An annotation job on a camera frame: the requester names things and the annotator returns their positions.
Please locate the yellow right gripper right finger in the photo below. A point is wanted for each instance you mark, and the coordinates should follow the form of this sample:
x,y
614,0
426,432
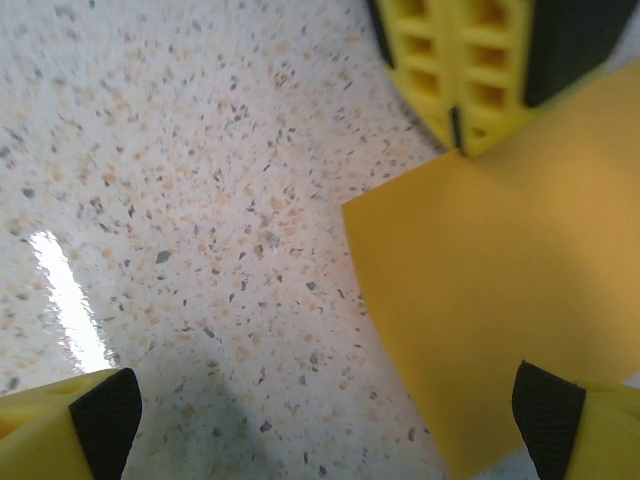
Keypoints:
x,y
600,440

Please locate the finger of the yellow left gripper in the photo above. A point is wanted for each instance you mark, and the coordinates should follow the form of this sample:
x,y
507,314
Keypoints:
x,y
420,65
495,60

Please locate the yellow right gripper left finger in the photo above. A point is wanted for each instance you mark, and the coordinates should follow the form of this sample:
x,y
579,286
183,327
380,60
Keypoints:
x,y
40,440

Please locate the orange paper sheet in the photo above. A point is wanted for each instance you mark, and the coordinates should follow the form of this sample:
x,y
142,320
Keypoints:
x,y
500,275

